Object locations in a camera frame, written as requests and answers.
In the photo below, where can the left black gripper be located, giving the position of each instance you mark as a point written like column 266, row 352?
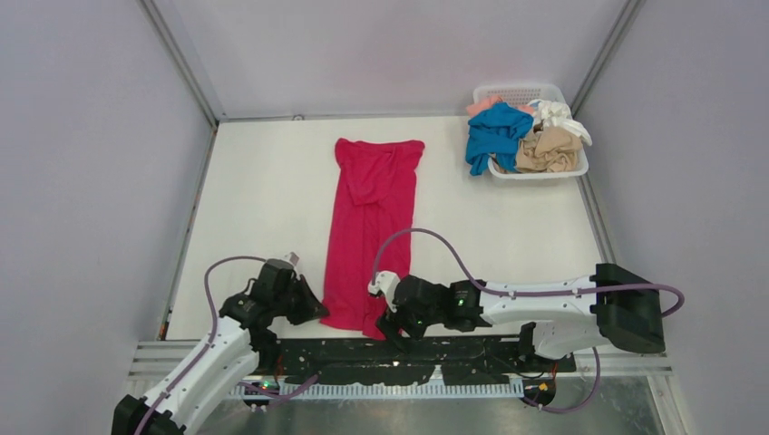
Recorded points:
column 310, row 307

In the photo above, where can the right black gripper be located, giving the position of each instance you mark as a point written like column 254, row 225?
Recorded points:
column 390, row 328

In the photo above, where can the magenta t shirt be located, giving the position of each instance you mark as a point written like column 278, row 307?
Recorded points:
column 374, row 199

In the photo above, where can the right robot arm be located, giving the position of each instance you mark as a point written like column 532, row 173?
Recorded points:
column 612, row 306

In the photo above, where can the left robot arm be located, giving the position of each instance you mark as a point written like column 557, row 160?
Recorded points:
column 238, row 343

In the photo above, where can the blue t shirt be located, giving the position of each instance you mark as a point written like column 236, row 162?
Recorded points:
column 496, row 131

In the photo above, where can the beige t shirt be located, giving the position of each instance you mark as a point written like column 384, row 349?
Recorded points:
column 551, row 150

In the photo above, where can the salmon pink t shirt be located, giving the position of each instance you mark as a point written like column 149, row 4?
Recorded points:
column 488, row 102

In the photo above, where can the white plastic basket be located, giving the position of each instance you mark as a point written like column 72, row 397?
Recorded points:
column 517, row 94

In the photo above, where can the white t shirt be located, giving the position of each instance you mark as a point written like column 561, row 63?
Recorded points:
column 558, row 114

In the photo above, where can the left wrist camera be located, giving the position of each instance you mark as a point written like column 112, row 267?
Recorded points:
column 291, row 258

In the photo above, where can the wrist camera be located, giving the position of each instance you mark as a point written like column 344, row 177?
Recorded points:
column 291, row 258
column 384, row 287

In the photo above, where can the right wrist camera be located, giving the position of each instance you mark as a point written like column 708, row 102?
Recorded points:
column 384, row 287

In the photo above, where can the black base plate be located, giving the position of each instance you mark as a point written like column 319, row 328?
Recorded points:
column 462, row 360

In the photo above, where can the slotted cable duct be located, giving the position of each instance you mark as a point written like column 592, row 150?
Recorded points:
column 431, row 390

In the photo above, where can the aluminium frame rail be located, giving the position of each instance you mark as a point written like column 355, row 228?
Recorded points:
column 152, row 360

